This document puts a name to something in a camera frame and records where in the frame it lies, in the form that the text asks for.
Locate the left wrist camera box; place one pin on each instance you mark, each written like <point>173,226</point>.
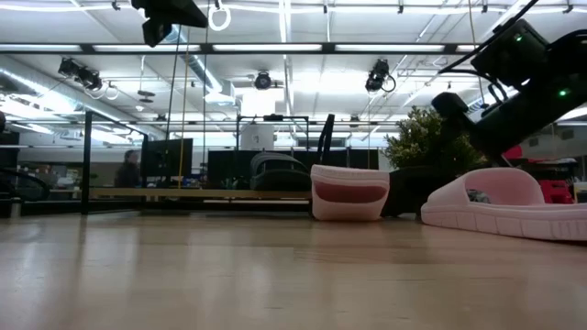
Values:
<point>157,33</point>

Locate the green artificial flowering plant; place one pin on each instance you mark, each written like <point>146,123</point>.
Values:
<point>417,137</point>

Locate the black partition panels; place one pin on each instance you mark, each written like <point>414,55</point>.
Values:
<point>224,165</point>

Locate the black LED light bar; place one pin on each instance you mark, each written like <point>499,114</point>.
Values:
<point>266,47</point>

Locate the black equipment stand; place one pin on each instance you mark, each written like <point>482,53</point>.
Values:
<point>8,156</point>

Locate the black ceiling-hung camera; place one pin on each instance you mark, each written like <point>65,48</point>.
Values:
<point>262,81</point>
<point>69,67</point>
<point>90,79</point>
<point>377,75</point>

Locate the pink foam slide sandal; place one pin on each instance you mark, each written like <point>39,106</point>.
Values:
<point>504,220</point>
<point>348,208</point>

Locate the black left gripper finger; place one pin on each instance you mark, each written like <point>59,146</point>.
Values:
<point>195,16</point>

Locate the black-framed wooden shelf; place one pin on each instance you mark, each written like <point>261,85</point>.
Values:
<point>183,193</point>

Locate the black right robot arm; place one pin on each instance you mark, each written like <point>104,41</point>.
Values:
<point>541,119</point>

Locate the red and black cart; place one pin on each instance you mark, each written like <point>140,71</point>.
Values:
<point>557,190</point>

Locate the person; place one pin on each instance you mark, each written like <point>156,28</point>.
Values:
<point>128,174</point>

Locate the black computer monitor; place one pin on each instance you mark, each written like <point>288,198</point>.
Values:
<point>172,158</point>

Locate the black plant pot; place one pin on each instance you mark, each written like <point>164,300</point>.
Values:
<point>408,192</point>

